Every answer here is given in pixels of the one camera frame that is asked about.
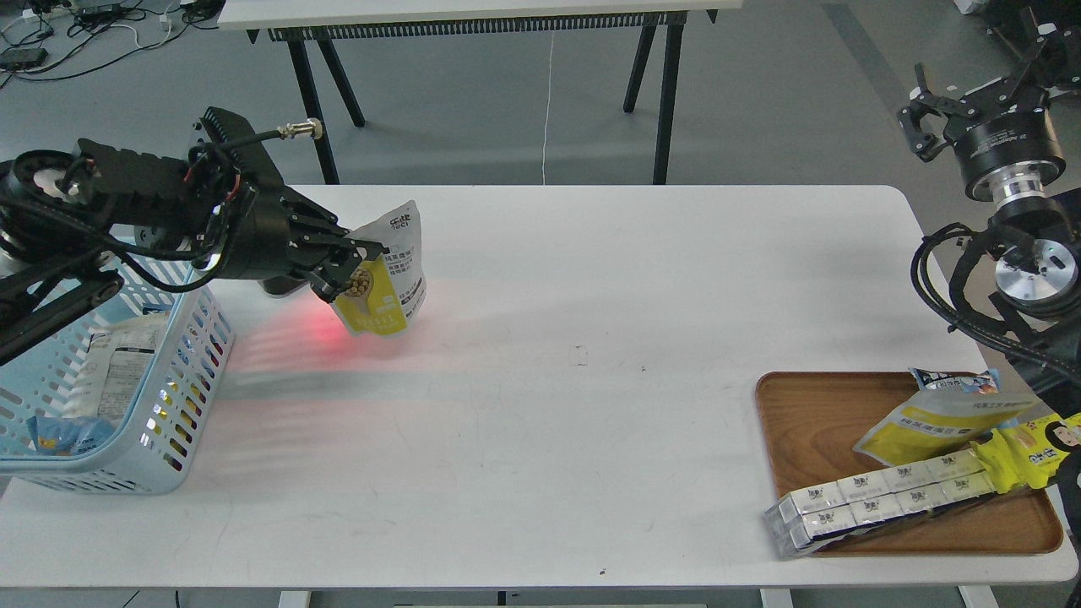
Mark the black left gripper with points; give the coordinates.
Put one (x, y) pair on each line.
(272, 229)

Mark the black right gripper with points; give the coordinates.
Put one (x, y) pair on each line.
(988, 127)

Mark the yellow chickpea snack pouch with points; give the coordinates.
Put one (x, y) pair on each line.
(385, 293)

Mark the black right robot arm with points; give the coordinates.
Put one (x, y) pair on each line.
(1012, 287)

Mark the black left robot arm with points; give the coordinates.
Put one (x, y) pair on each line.
(222, 212)

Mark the white snack bag in basket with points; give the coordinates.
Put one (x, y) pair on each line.
(114, 366)

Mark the light blue plastic basket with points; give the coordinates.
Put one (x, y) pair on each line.
(155, 441)

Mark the blue white snack bag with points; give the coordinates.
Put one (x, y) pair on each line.
(985, 383)

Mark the yellow white snack pouch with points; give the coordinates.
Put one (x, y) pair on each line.
(936, 422)

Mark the blue snack bag in basket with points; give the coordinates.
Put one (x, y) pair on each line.
(68, 437)

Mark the yellow snack bar wrapper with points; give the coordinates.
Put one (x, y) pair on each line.
(1029, 454)

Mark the black barcode scanner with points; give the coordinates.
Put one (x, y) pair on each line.
(282, 286)

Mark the white background table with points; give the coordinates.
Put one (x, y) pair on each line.
(296, 23)

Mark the brown wooden tray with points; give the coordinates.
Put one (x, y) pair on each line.
(811, 422)

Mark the black power adapter on floor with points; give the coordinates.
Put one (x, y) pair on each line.
(18, 59)

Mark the white milk carton pack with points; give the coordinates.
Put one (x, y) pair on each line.
(811, 518)

